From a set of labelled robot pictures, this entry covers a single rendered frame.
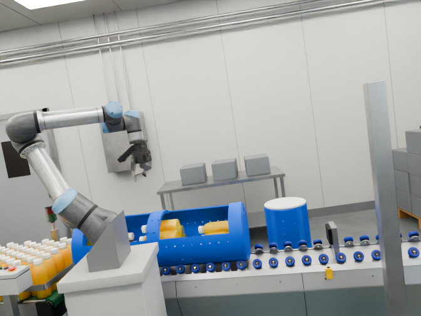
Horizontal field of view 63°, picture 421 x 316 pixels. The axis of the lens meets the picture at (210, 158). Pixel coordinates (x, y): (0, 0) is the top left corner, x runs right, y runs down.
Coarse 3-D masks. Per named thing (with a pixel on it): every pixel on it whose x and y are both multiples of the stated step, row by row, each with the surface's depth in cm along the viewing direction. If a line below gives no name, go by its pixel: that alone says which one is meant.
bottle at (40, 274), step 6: (36, 264) 173; (42, 264) 175; (36, 270) 172; (42, 270) 173; (36, 276) 172; (42, 276) 173; (48, 276) 176; (36, 282) 172; (42, 282) 173; (48, 288) 175; (36, 294) 174; (42, 294) 173; (48, 294) 175
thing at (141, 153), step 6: (138, 144) 174; (144, 144) 173; (138, 150) 174; (144, 150) 173; (132, 156) 173; (138, 156) 173; (144, 156) 173; (150, 156) 178; (138, 162) 174; (144, 162) 172
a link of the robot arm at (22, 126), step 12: (84, 108) 152; (96, 108) 154; (108, 108) 153; (120, 108) 155; (12, 120) 143; (24, 120) 142; (36, 120) 143; (48, 120) 146; (60, 120) 147; (72, 120) 149; (84, 120) 152; (96, 120) 154; (108, 120) 157; (120, 120) 163; (12, 132) 143; (24, 132) 143; (36, 132) 146
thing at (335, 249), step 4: (328, 224) 166; (332, 224) 163; (328, 228) 161; (332, 228) 159; (336, 228) 158; (328, 232) 160; (332, 232) 159; (336, 232) 159; (328, 236) 161; (332, 236) 160; (336, 236) 159; (328, 240) 163; (332, 240) 160; (336, 240) 159; (332, 244) 160; (336, 244) 159; (332, 248) 166; (336, 248) 160; (332, 252) 168; (336, 252) 160
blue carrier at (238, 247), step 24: (144, 216) 189; (168, 216) 189; (192, 216) 187; (216, 216) 186; (240, 216) 160; (72, 240) 174; (168, 240) 164; (192, 240) 162; (216, 240) 159; (240, 240) 157; (168, 264) 169; (192, 264) 170
